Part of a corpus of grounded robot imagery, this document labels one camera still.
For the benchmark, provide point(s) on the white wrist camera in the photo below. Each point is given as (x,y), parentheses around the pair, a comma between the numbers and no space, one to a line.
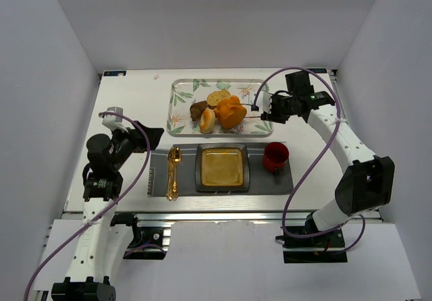
(266,106)
(113,117)

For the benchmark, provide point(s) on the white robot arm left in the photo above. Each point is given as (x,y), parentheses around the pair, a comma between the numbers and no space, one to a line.
(106,235)

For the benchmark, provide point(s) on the glazed donut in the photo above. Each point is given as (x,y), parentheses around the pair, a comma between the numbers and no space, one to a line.
(207,121)

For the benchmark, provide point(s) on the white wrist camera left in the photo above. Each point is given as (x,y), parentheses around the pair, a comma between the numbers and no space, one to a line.
(113,117)

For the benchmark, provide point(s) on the large orange bread loaf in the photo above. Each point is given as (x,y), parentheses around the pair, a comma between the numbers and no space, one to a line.
(230,112)

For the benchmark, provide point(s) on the red mug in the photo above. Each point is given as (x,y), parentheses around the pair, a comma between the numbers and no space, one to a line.
(275,157)

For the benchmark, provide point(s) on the gold spoon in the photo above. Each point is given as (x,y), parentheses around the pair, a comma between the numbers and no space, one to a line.
(177,157)

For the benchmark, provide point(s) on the sliced bread piece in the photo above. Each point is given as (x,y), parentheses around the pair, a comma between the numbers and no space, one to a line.
(216,97)

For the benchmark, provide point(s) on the grey striped placemat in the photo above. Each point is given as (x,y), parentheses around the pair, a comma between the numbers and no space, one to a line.
(262,182)

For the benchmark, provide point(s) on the floral patterned serving tray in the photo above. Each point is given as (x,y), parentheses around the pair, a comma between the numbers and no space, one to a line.
(185,92)

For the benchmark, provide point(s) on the square dark plate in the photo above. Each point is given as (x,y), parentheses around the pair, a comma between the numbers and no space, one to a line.
(222,167)

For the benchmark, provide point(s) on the gold fork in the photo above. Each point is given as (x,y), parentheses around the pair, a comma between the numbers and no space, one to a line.
(170,174)

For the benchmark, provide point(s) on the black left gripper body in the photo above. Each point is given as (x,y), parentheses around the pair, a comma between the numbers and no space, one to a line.
(136,139)

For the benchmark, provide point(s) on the gold knife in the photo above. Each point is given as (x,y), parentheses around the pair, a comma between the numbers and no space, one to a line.
(174,193)

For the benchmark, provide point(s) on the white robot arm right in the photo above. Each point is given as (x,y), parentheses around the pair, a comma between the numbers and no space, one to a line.
(367,179)

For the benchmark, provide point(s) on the brown croissant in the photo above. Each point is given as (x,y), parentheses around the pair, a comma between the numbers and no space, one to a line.
(197,109)

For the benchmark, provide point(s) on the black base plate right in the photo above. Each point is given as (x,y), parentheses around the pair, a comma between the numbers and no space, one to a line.
(328,248)

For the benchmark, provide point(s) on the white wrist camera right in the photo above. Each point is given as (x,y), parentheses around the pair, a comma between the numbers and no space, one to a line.
(266,106)

